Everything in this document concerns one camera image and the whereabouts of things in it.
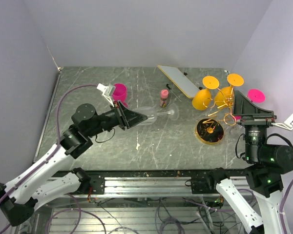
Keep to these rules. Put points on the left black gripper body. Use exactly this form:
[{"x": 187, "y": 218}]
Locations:
[{"x": 111, "y": 118}]

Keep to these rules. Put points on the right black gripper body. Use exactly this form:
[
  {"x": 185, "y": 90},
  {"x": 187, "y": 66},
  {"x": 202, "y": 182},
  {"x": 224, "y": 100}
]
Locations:
[{"x": 260, "y": 121}]

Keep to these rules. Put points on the clear wine glass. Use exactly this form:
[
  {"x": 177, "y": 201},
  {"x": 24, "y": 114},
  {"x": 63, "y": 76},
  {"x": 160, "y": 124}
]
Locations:
[{"x": 152, "y": 114}]

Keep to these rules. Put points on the pink wine glass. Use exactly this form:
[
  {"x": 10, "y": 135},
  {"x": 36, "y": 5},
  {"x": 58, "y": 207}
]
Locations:
[
  {"x": 120, "y": 93},
  {"x": 255, "y": 96}
]

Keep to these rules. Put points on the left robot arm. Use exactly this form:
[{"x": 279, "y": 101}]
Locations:
[{"x": 22, "y": 196}]

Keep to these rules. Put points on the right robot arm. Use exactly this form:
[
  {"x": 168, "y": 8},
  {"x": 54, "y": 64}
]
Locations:
[{"x": 268, "y": 162}]

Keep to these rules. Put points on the orange wine glass right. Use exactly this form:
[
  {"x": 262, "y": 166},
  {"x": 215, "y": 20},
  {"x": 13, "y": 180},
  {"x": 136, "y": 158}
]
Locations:
[{"x": 228, "y": 91}]

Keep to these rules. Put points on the orange wine glass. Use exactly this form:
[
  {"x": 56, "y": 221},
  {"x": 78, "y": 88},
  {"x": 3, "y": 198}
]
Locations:
[
  {"x": 203, "y": 97},
  {"x": 228, "y": 91}
]

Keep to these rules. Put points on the gold wine glass rack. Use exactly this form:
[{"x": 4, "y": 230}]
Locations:
[{"x": 210, "y": 130}]

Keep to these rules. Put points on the orange wine glass left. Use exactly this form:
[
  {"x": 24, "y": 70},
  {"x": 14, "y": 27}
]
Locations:
[{"x": 203, "y": 97}]

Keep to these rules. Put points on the small pink capped bottle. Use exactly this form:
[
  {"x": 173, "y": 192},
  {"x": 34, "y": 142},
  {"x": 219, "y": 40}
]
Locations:
[{"x": 163, "y": 98}]

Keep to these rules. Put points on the yellow framed tilted mirror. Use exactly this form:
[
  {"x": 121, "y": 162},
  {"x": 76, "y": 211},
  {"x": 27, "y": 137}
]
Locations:
[{"x": 187, "y": 87}]

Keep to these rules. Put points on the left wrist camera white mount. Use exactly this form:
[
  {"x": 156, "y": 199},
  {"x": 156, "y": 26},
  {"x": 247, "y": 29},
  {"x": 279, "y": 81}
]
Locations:
[{"x": 107, "y": 92}]

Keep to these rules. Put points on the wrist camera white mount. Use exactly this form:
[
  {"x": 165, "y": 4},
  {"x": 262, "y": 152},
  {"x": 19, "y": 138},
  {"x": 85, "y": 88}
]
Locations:
[
  {"x": 287, "y": 124},
  {"x": 107, "y": 92}
]

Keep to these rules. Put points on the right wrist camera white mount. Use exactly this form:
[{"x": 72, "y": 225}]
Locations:
[{"x": 287, "y": 124}]

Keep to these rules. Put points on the aluminium rail frame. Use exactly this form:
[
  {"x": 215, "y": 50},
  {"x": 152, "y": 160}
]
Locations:
[{"x": 154, "y": 183}]

